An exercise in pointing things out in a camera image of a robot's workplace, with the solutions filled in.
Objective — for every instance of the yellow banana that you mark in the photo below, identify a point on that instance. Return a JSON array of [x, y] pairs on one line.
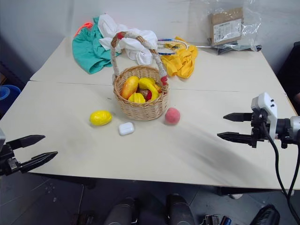
[[148, 83]]

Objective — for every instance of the clear plastic bag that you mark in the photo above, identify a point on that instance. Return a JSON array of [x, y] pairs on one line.
[[250, 30]]

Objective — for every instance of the yellow cloth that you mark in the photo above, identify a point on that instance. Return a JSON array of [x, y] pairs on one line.
[[180, 63]]

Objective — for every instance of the blue plastic bin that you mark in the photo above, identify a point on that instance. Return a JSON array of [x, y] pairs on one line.
[[8, 95]]

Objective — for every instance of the pink peach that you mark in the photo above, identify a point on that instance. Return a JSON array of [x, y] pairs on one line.
[[172, 116]]

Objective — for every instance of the white cloth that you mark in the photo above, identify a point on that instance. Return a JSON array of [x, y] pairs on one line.
[[138, 44]]

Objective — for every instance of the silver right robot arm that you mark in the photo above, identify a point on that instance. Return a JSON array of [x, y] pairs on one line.
[[294, 127]]

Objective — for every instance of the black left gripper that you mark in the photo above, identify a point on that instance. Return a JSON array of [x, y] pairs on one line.
[[8, 161]]

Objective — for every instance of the dark rounded shape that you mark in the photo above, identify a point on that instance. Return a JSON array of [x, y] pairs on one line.
[[120, 213], [267, 215], [179, 211]]

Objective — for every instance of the black chair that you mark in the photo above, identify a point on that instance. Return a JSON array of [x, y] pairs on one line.
[[290, 70]]

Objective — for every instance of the brown cardboard box with label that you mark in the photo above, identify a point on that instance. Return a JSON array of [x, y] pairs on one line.
[[226, 27]]

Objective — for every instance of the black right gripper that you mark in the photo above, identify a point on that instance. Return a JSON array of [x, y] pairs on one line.
[[257, 126]]

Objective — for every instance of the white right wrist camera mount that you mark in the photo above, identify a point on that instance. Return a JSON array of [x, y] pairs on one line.
[[269, 110]]

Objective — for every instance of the brown round fruit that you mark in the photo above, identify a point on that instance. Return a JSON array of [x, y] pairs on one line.
[[143, 92]]

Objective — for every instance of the orange-yellow mango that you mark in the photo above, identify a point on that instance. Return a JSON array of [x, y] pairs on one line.
[[129, 86]]

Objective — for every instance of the yellow lemon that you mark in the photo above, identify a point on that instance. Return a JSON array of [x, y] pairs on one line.
[[100, 117]]

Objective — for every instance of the white earbud case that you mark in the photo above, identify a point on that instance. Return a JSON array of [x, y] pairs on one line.
[[126, 128]]

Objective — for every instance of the red apple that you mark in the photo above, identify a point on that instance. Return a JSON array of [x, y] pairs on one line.
[[149, 95]]

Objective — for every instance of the yellow starfruit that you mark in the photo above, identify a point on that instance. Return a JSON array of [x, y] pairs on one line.
[[137, 98]]

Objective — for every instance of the teal cloth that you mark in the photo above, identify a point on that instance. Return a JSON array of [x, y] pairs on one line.
[[86, 51]]

